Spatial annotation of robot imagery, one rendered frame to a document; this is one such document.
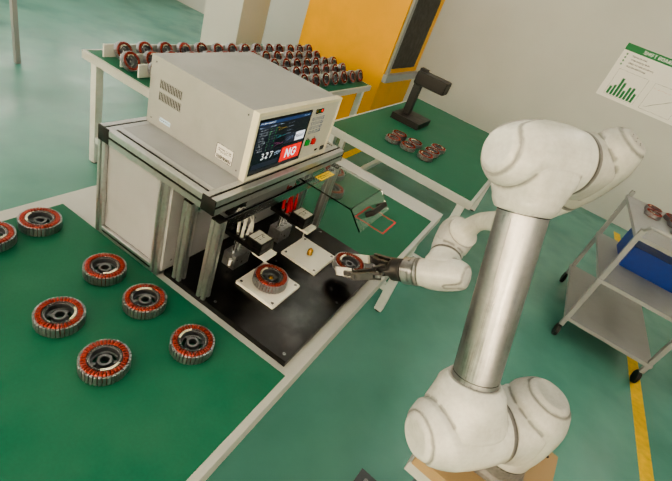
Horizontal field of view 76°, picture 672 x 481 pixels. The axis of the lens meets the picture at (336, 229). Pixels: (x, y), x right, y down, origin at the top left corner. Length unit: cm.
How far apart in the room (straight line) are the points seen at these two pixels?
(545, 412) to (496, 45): 561
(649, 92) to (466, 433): 564
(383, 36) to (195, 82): 369
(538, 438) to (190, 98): 119
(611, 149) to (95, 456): 117
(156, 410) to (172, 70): 87
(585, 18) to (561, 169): 545
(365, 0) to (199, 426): 439
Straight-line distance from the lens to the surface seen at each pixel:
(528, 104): 634
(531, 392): 113
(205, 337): 122
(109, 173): 143
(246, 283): 139
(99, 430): 111
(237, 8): 518
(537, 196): 86
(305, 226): 153
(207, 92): 124
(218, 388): 117
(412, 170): 276
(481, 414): 99
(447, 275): 132
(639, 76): 630
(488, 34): 639
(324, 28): 513
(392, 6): 480
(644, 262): 369
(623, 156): 98
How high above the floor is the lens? 171
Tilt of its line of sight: 32 degrees down
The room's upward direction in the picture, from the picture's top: 22 degrees clockwise
